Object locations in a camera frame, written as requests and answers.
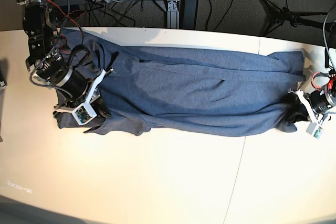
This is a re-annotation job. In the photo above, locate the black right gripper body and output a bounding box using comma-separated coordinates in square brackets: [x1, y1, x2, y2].
[55, 68, 94, 109]

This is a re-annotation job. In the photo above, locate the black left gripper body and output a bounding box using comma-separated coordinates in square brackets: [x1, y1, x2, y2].
[308, 87, 335, 114]

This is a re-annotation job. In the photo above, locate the blue grey T-shirt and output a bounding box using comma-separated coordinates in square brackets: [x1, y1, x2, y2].
[64, 29, 305, 137]

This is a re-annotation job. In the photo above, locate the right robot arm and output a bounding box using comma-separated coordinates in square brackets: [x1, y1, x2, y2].
[17, 0, 100, 110]

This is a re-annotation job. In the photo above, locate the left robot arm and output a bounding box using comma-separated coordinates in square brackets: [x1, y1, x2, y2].
[86, 27, 335, 75]

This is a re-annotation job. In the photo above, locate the black tripod stand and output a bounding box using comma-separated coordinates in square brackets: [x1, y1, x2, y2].
[259, 0, 335, 37]

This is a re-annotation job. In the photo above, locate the aluminium table leg profile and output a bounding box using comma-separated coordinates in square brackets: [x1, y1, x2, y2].
[154, 0, 180, 29]

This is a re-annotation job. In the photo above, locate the black power adapter brick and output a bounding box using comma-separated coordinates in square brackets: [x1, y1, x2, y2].
[180, 0, 198, 30]

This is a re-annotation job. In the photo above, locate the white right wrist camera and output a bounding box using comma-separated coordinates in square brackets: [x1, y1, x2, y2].
[71, 102, 97, 126]

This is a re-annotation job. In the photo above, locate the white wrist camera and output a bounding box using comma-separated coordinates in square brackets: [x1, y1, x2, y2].
[71, 102, 97, 126]
[306, 122, 323, 139]

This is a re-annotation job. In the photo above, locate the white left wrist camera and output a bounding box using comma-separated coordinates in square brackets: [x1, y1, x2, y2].
[306, 122, 323, 139]

